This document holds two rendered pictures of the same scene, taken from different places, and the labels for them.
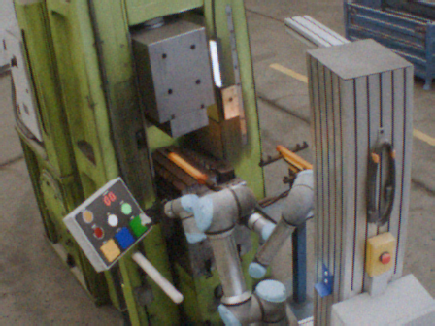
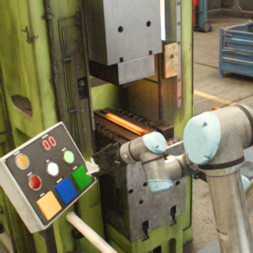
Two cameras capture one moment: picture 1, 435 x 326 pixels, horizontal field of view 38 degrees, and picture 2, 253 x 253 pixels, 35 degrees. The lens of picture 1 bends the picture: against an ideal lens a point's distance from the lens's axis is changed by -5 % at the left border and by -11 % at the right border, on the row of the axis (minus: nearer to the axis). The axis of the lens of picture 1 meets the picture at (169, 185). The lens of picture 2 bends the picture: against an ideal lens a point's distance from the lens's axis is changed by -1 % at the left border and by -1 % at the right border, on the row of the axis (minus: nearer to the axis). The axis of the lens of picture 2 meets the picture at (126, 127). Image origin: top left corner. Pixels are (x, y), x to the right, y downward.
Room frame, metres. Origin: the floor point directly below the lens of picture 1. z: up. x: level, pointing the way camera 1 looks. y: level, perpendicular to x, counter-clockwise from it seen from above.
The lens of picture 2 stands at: (1.17, 0.23, 1.82)
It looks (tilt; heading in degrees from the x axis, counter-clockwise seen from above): 24 degrees down; 350
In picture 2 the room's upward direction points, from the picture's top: 4 degrees counter-clockwise
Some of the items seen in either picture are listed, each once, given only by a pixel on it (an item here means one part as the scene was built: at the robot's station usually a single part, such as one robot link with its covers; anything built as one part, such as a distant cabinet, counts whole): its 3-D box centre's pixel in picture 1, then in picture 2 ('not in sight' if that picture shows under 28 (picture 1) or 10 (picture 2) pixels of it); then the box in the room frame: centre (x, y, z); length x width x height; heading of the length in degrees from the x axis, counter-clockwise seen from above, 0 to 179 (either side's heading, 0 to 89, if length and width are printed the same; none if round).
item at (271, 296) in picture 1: (270, 300); not in sight; (1.91, -0.31, 0.98); 0.13 x 0.12 x 0.14; 107
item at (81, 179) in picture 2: (137, 226); (80, 178); (2.54, 0.17, 1.01); 0.07 x 0.05 x 0.07; 140
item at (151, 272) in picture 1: (156, 277); (96, 239); (2.63, 0.14, 0.62); 0.44 x 0.05 x 0.05; 25
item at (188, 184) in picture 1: (177, 171); (114, 129); (3.04, -0.05, 0.96); 0.42 x 0.20 x 0.09; 25
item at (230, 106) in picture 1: (229, 102); (170, 60); (3.10, -0.37, 1.27); 0.09 x 0.02 x 0.17; 115
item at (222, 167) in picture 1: (222, 171); (160, 130); (2.98, -0.28, 0.95); 0.12 x 0.08 x 0.06; 25
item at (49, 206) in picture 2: (110, 250); (48, 205); (2.38, 0.30, 1.01); 0.07 x 0.05 x 0.07; 140
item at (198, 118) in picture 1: (167, 109); (109, 61); (3.04, -0.05, 1.32); 0.42 x 0.20 x 0.10; 25
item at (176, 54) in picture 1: (168, 61); (113, 7); (3.06, -0.09, 1.56); 0.42 x 0.39 x 0.40; 25
